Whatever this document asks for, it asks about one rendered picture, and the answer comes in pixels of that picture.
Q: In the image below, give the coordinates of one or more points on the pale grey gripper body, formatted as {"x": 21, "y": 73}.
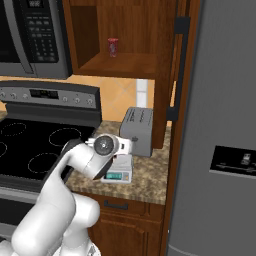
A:
{"x": 123, "y": 160}

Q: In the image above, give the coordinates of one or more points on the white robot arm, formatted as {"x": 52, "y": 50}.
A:
{"x": 56, "y": 203}

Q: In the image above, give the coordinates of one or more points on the white digital scale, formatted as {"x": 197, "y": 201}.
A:
{"x": 116, "y": 175}

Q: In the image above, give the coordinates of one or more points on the wooden cabinet door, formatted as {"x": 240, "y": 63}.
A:
{"x": 165, "y": 66}

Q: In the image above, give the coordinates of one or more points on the red food can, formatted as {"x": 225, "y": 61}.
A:
{"x": 113, "y": 46}

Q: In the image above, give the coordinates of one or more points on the grey toaster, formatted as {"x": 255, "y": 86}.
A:
{"x": 140, "y": 128}

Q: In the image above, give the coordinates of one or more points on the wooden drawer front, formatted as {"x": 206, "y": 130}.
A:
{"x": 140, "y": 206}

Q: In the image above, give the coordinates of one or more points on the grey stove knob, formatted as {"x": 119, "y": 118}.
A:
{"x": 25, "y": 96}
{"x": 3, "y": 95}
{"x": 77, "y": 100}
{"x": 65, "y": 99}
{"x": 13, "y": 96}
{"x": 90, "y": 101}

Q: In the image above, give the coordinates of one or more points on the tall wooden side panel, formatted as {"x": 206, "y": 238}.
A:
{"x": 186, "y": 133}

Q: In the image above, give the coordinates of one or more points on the wooden base cupboard door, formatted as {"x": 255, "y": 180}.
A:
{"x": 126, "y": 236}

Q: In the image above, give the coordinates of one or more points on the black and steel stove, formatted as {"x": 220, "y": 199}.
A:
{"x": 33, "y": 140}

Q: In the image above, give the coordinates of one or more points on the grey steel fridge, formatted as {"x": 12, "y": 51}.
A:
{"x": 220, "y": 100}

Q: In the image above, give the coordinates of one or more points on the grey microwave oven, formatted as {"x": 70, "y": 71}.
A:
{"x": 40, "y": 36}

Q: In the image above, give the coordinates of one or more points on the open wooden wall cabinet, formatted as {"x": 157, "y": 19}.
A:
{"x": 130, "y": 36}

